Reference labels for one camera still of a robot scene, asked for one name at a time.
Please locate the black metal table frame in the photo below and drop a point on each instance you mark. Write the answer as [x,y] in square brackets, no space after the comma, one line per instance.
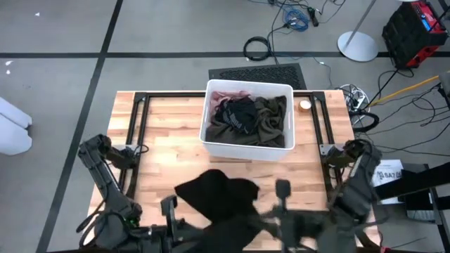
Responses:
[168,94]

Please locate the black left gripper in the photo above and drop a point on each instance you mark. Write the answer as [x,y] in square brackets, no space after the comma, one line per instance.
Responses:
[175,239]

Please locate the large black garment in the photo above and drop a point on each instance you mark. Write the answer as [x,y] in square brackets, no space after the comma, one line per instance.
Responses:
[218,196]

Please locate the white printed booklet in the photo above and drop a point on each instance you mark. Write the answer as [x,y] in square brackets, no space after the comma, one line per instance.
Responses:
[390,174]

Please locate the black and red tool case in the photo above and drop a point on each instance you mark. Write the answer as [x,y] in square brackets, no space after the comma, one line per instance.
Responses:
[404,35]

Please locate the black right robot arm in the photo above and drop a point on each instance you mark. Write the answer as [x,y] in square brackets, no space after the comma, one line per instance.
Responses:
[362,189]

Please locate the dark olive green garment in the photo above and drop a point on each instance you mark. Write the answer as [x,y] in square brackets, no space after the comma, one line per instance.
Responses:
[270,123]

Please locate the yellow pole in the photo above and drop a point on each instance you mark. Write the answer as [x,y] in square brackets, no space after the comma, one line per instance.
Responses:
[404,90]

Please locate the white perforated plastic basket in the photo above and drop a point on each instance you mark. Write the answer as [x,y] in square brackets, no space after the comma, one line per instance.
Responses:
[246,152]

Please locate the black briefs with printed waistband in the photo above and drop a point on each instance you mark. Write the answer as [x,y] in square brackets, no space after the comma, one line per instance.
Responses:
[239,114]

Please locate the white rounded object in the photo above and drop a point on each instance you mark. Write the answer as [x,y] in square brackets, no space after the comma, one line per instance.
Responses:
[14,133]

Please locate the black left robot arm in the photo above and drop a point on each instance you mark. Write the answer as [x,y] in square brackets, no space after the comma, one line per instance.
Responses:
[105,182]

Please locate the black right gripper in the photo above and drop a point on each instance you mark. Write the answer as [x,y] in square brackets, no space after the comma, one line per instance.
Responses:
[299,225]

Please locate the white round stand base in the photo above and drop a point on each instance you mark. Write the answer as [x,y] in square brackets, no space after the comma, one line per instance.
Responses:
[358,46]

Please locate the black floor vent grille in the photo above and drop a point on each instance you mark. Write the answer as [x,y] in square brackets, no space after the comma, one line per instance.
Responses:
[260,72]

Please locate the pink checked shirt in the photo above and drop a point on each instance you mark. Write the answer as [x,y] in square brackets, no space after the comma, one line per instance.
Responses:
[219,100]

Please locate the black cart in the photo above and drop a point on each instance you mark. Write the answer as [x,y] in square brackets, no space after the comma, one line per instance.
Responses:
[418,182]

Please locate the black power strip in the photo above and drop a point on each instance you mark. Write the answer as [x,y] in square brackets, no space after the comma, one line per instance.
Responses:
[313,15]

